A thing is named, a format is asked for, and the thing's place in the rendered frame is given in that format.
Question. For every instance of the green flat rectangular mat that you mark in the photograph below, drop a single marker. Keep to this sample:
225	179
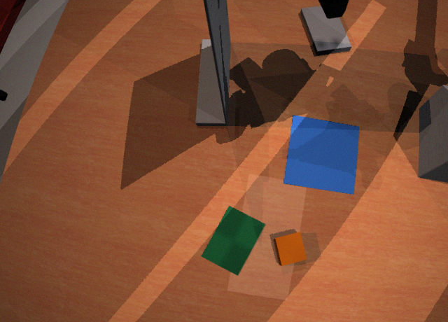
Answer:
233	240

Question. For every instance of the blue square marker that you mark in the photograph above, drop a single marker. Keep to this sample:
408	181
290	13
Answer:
322	155

